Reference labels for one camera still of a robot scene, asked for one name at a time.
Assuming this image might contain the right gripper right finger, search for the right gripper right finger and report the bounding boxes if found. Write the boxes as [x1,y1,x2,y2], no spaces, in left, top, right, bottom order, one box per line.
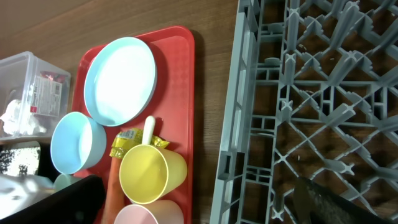
[293,177,390,224]

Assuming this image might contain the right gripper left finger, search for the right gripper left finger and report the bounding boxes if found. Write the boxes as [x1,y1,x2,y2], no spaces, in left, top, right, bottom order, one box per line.
[1,175,106,224]

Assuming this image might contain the mint green bowl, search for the mint green bowl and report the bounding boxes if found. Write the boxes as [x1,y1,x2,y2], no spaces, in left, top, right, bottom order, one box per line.
[53,174,81,192]

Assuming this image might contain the orange carrot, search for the orange carrot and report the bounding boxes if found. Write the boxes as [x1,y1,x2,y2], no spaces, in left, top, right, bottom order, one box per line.
[101,157,124,224]

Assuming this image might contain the light blue bowl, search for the light blue bowl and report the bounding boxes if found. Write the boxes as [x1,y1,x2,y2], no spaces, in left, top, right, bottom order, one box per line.
[50,111,106,174]

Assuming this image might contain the yellow plastic cup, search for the yellow plastic cup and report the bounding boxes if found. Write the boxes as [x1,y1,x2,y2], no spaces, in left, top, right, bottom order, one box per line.
[119,144,188,204]

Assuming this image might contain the white rice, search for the white rice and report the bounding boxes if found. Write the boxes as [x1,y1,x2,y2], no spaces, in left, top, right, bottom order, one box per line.
[1,146,40,177]

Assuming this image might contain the pink plastic cup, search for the pink plastic cup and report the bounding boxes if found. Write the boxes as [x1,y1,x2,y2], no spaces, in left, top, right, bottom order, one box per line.
[114,200,184,224]

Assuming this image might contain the white tissue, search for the white tissue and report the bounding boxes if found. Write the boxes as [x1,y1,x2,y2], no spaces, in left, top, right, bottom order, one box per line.
[1,100,47,136]

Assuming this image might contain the silver red snack wrapper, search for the silver red snack wrapper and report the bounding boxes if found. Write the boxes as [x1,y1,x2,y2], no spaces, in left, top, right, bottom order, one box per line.
[30,71,68,117]

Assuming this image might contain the grey dishwasher rack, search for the grey dishwasher rack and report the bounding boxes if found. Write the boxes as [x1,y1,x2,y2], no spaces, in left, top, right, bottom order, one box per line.
[210,0,397,223]

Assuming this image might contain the black plastic tray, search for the black plastic tray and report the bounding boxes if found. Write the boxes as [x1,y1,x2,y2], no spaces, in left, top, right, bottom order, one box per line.
[1,141,60,182]

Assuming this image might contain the yellow snack wrapper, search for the yellow snack wrapper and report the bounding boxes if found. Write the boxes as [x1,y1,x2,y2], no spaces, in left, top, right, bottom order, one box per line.
[109,128,170,159]

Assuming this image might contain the white plastic spoon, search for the white plastic spoon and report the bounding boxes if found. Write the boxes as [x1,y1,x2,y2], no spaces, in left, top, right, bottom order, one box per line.
[142,116,155,145]

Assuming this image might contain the clear plastic bin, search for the clear plastic bin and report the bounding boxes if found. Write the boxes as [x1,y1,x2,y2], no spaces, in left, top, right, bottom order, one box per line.
[1,52,71,141]

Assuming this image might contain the light blue plate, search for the light blue plate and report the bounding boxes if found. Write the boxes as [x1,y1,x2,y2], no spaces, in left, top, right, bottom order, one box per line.
[83,37,157,126]

